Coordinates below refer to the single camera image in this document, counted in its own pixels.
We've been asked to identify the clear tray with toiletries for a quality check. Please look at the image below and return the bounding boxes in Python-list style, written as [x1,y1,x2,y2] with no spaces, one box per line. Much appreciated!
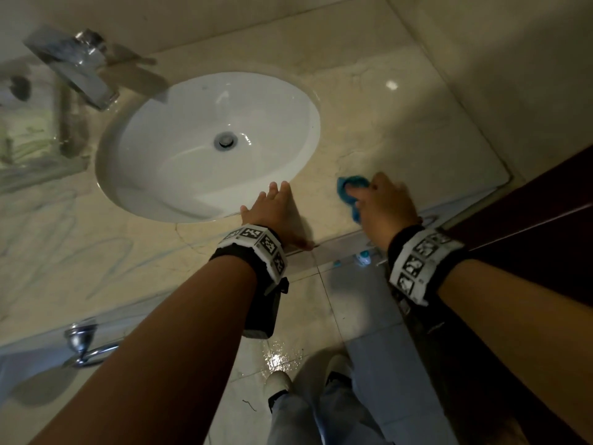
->
[0,65,91,191]

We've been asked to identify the dark wooden door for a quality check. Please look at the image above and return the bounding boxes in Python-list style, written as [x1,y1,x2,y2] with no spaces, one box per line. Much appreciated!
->
[394,143,593,445]

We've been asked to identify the black marker wristband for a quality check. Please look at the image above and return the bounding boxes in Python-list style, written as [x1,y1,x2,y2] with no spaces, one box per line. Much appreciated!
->
[387,224,467,307]
[209,223,289,292]

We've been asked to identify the blue cleaning cloth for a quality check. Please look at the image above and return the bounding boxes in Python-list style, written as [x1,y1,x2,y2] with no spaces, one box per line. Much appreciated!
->
[336,175,371,224]

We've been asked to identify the person's right hand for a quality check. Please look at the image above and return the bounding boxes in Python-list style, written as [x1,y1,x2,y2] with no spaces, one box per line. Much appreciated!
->
[345,172,423,252]

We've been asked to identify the white shoe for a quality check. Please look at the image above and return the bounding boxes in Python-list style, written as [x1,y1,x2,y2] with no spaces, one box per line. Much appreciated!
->
[324,354,354,388]
[267,370,294,414]

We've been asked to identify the chrome sink drain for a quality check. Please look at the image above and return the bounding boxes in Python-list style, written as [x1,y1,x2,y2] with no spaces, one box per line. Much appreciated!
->
[213,130,239,151]

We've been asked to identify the white oval sink basin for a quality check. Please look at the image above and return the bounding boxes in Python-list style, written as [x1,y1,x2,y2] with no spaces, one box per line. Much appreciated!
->
[95,71,322,224]

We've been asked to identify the person's left hand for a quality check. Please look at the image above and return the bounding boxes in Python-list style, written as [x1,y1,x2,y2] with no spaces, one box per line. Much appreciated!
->
[240,180,316,252]

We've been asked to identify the person's right forearm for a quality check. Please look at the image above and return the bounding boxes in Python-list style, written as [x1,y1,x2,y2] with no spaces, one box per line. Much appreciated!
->
[437,258,593,434]

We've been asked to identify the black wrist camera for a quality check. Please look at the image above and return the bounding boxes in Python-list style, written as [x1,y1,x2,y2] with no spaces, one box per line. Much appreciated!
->
[241,277,291,340]

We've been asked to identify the person's left forearm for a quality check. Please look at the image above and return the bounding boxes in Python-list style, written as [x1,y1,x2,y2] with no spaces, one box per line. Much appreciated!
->
[29,256,258,445]

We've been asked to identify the chrome faucet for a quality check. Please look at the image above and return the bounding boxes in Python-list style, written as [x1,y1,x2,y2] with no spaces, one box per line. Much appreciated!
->
[23,27,122,112]

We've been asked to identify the light blue jeans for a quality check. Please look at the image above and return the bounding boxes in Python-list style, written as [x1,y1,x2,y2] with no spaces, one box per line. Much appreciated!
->
[270,366,391,445]

